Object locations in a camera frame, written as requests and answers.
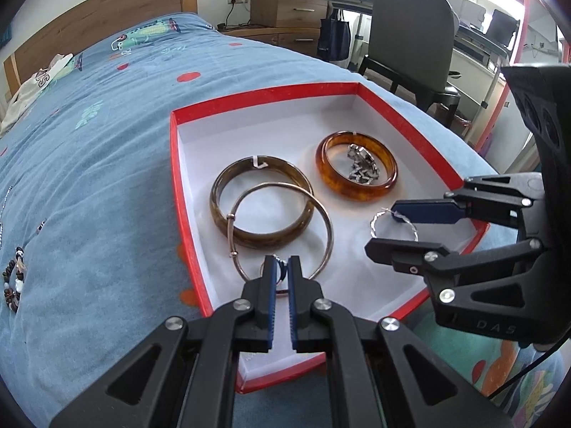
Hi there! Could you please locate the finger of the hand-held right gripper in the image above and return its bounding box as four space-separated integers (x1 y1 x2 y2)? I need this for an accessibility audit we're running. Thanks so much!
391 174 545 229
365 237 542 312

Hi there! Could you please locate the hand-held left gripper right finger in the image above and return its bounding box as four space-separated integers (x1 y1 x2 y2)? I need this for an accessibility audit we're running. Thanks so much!
289 256 514 428

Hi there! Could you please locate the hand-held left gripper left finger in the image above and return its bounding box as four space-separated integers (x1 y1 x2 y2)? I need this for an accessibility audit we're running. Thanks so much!
49 256 277 428

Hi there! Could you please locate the twisted silver hoop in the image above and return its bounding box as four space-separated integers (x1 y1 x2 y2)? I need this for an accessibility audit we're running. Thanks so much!
369 207 420 244

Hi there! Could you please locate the small silver ring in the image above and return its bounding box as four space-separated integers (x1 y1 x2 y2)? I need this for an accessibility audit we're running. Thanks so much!
270 256 290 297

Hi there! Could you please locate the silver link bracelet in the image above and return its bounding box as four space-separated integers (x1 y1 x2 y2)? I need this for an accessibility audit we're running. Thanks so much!
345 143 381 185

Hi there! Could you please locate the thin metal bangle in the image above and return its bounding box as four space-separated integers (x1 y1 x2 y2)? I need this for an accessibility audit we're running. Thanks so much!
227 182 334 297

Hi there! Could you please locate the amber translucent bangle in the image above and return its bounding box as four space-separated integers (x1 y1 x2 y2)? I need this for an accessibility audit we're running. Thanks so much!
316 131 399 203

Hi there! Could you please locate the dark brown stone bangle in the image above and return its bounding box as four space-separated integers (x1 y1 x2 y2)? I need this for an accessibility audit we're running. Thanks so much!
209 156 315 250

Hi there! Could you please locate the red shallow cardboard box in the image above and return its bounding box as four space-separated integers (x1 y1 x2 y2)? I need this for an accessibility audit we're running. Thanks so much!
170 81 491 394

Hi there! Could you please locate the glass top desk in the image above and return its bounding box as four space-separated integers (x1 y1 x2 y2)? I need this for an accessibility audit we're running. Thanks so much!
328 0 509 99

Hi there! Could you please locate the grey office chair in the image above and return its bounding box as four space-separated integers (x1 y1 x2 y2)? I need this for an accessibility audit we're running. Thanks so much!
359 0 460 119

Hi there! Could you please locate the dark blue tote bag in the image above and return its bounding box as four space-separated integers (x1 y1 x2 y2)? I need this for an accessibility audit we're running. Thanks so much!
318 17 352 62

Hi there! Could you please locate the low wooden nightstand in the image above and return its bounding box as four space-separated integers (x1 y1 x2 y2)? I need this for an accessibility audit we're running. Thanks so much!
221 27 322 58

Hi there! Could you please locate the blue printed blanket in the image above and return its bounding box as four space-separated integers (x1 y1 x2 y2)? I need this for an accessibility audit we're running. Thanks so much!
0 12 571 428

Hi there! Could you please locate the wooden drawer cabinet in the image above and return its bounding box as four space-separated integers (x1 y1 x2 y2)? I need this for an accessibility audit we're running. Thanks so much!
250 0 331 30

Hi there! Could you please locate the white cloth bag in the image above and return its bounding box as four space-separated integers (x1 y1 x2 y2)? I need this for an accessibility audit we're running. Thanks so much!
0 53 74 137

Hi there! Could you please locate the wooden headboard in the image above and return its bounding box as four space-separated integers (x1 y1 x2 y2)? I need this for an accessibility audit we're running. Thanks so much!
4 0 198 99

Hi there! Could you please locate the black cable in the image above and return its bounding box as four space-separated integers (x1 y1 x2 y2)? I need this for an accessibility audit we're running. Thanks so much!
486 334 567 399

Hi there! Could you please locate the brown beaded bracelet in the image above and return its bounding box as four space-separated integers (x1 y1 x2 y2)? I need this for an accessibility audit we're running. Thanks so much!
2 218 47 313

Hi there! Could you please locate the silver bead necklace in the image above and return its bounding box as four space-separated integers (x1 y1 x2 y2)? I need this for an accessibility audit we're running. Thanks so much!
0 185 14 250

